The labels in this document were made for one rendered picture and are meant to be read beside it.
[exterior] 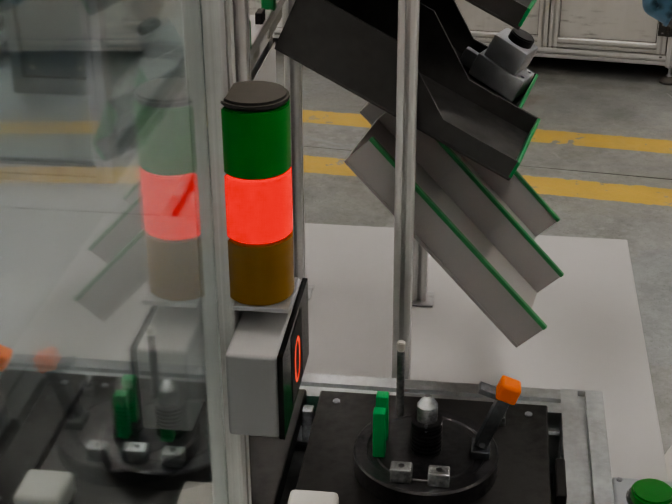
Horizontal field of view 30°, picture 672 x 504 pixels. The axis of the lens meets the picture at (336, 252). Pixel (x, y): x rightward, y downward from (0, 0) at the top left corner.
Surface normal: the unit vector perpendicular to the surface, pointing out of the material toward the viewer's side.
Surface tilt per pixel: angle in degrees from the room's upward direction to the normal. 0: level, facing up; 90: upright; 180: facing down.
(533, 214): 90
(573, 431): 0
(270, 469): 0
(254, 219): 90
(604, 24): 90
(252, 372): 90
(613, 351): 0
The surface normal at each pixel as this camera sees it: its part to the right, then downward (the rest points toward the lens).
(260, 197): 0.17, 0.45
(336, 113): 0.00, -0.89
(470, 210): -0.30, 0.43
